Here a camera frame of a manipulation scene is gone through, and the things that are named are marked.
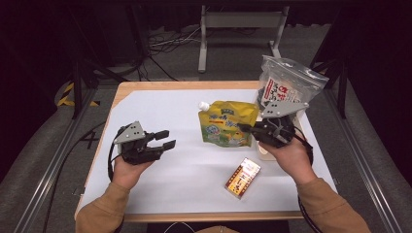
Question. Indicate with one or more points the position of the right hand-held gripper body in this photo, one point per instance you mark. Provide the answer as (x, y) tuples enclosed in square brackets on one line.
[(275, 127)]

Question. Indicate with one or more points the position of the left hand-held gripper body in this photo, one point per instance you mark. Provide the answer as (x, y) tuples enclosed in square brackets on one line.
[(134, 145)]

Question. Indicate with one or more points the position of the yellow spout pouch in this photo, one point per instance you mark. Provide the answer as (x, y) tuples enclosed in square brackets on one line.
[(220, 126)]

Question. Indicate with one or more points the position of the clear bag of dried food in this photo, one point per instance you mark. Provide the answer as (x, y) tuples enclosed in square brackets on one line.
[(291, 81)]

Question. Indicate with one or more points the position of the person's left hand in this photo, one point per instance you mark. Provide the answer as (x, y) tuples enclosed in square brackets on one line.
[(129, 173)]

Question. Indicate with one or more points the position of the person's right hand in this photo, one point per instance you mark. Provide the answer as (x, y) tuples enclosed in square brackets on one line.
[(291, 160)]

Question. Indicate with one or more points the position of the yellow and red box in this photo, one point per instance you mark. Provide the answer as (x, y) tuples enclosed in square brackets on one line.
[(243, 178)]

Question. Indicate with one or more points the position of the black and yellow floor tape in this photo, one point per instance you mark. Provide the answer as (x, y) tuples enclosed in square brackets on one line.
[(68, 93)]

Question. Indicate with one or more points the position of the grey metal stand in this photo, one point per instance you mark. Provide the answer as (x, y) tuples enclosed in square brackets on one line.
[(239, 19)]

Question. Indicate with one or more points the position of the aluminium floor rail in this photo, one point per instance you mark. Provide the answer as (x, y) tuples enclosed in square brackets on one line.
[(48, 168), (362, 155)]

